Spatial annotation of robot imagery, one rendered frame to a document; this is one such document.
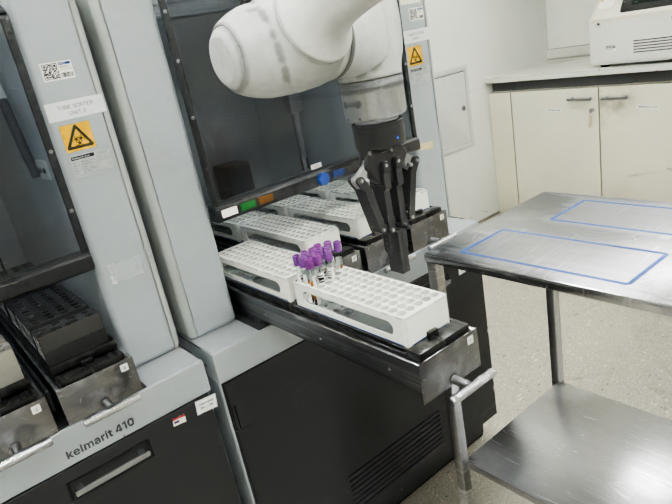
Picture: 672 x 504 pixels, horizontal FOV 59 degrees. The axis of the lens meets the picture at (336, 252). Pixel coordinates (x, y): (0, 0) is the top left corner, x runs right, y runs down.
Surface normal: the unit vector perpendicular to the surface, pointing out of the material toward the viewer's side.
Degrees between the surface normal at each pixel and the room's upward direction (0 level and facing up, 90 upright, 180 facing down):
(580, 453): 0
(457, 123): 90
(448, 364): 90
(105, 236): 90
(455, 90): 90
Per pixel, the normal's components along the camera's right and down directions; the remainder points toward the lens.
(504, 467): -0.18, -0.93
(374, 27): 0.65, 0.12
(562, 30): -0.76, 0.35
